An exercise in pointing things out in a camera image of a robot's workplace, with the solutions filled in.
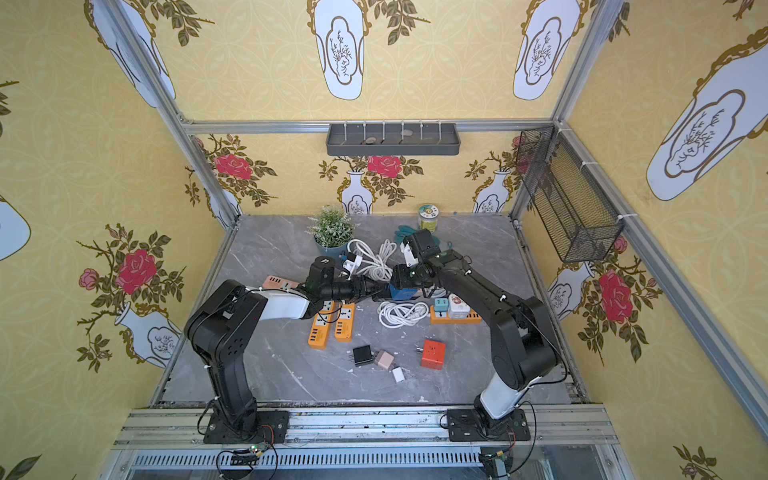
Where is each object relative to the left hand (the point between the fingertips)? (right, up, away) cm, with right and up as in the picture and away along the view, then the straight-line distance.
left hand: (379, 290), depth 89 cm
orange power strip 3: (+28, -9, +1) cm, 30 cm away
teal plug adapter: (+18, -4, -1) cm, 19 cm away
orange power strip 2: (-10, -10, 0) cm, 14 cm away
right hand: (+4, +3, -1) cm, 5 cm away
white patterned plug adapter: (+23, -5, -3) cm, 24 cm away
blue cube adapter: (+7, 0, -7) cm, 10 cm away
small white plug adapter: (+6, -22, -8) cm, 24 cm away
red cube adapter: (+15, -16, -9) cm, 24 cm away
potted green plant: (-15, +18, +6) cm, 24 cm away
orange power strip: (-17, -11, +1) cm, 20 cm away
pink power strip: (-36, +1, +11) cm, 38 cm away
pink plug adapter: (+2, -18, -6) cm, 19 cm away
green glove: (+8, +18, +27) cm, 33 cm away
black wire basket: (+51, +19, -15) cm, 57 cm away
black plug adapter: (-5, -18, -4) cm, 19 cm away
